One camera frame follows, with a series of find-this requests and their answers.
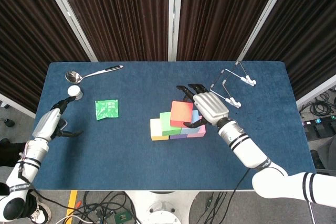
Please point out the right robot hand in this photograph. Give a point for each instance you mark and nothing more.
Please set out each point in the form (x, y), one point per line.
(210, 106)

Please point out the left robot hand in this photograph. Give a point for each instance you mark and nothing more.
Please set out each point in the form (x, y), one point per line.
(48, 124)

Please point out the light blue cube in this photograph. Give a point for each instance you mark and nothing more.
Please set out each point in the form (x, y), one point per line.
(195, 116)

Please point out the pink cube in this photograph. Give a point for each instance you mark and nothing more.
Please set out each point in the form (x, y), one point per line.
(199, 130)

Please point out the red cube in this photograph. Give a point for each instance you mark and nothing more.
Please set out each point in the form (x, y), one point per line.
(181, 112)

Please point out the green cube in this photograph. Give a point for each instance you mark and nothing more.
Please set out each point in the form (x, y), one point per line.
(168, 121)

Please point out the yellow cube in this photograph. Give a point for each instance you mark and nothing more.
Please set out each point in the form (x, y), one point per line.
(157, 129)

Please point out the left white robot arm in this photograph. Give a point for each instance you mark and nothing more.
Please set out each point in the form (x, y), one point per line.
(19, 182)

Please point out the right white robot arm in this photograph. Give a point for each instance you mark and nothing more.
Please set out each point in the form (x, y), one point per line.
(275, 171)

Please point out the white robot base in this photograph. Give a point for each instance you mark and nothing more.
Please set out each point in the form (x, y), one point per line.
(162, 208)

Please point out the purple cube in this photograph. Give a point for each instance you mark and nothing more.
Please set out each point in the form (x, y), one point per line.
(178, 136)

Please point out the black hair brush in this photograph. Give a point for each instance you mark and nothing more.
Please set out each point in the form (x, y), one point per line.
(63, 123)

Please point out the small white jar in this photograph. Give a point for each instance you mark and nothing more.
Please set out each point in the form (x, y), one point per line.
(74, 90)

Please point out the metal ladle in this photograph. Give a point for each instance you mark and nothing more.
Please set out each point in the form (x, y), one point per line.
(73, 76)

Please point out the green foil packet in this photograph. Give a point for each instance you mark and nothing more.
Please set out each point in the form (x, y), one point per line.
(106, 109)

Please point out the yellow floor tape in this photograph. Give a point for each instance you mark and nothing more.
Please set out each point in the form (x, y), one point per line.
(72, 203)

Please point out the white sneaker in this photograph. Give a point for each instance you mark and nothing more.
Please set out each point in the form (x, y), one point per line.
(40, 212)

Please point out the brown curtain panel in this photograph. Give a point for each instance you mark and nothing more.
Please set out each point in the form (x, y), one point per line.
(118, 11)
(309, 37)
(223, 11)
(21, 37)

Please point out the blue table mat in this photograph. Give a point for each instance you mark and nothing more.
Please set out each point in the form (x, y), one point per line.
(131, 166)

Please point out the green electronics box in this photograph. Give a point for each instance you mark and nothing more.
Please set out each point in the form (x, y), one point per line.
(122, 218)

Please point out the white partition post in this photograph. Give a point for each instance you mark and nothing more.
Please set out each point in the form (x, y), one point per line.
(265, 14)
(174, 11)
(68, 14)
(15, 104)
(315, 90)

